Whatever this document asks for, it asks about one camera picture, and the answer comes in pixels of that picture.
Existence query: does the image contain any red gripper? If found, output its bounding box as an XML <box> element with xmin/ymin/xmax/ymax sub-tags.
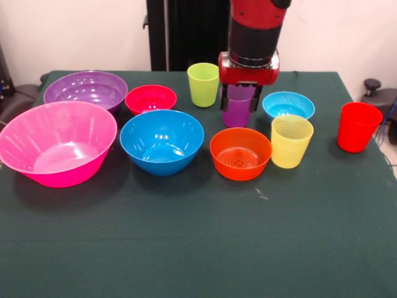
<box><xmin>218</xmin><ymin>51</ymin><xmax>280</xmax><ymax>112</ymax></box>

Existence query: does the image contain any purple cup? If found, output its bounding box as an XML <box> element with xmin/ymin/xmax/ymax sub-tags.
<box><xmin>220</xmin><ymin>86</ymin><xmax>257</xmax><ymax>129</ymax></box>

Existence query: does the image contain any small orange bowl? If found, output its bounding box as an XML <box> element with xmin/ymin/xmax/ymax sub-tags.
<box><xmin>209</xmin><ymin>127</ymin><xmax>273</xmax><ymax>182</ymax></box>

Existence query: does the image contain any green cup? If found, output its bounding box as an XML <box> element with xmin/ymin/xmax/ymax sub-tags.
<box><xmin>187</xmin><ymin>62</ymin><xmax>221</xmax><ymax>108</ymax></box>

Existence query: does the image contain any small light blue bowl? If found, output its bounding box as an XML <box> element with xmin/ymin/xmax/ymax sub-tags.
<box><xmin>262</xmin><ymin>91</ymin><xmax>316</xmax><ymax>122</ymax></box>

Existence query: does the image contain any yellow cup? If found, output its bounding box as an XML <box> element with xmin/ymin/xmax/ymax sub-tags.
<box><xmin>270</xmin><ymin>114</ymin><xmax>314</xmax><ymax>169</ymax></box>

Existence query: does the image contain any small crimson bowl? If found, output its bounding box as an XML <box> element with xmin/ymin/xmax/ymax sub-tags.
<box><xmin>125</xmin><ymin>84</ymin><xmax>178</xmax><ymax>116</ymax></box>

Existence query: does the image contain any large blue bowl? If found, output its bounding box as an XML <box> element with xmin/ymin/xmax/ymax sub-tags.
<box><xmin>119</xmin><ymin>109</ymin><xmax>205</xmax><ymax>177</ymax></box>

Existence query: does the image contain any red cup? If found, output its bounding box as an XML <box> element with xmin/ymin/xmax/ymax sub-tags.
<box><xmin>337</xmin><ymin>102</ymin><xmax>384</xmax><ymax>153</ymax></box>

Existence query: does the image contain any black knob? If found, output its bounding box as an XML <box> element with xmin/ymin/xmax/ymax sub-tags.
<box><xmin>364</xmin><ymin>78</ymin><xmax>381</xmax><ymax>96</ymax></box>

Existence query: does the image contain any dark green table cloth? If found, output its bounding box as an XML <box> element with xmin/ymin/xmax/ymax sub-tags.
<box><xmin>0</xmin><ymin>70</ymin><xmax>397</xmax><ymax>298</ymax></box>

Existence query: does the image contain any large purple bowl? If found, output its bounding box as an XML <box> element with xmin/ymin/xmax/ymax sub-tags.
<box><xmin>43</xmin><ymin>70</ymin><xmax>128</xmax><ymax>115</ymax></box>

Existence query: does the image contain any large pink bowl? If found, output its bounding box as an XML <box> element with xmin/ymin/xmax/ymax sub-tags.
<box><xmin>0</xmin><ymin>101</ymin><xmax>118</xmax><ymax>189</ymax></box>

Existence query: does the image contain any black equipment box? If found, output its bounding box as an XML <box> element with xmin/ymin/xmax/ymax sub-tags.
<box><xmin>0</xmin><ymin>43</ymin><xmax>15</xmax><ymax>100</ymax></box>

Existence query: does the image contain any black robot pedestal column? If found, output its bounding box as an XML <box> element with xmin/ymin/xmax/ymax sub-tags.
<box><xmin>143</xmin><ymin>0</ymin><xmax>231</xmax><ymax>72</ymax></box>

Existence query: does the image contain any black pedestal leg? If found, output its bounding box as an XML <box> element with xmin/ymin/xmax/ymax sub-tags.
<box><xmin>0</xmin><ymin>84</ymin><xmax>41</xmax><ymax>125</ymax></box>
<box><xmin>360</xmin><ymin>88</ymin><xmax>397</xmax><ymax>131</ymax></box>

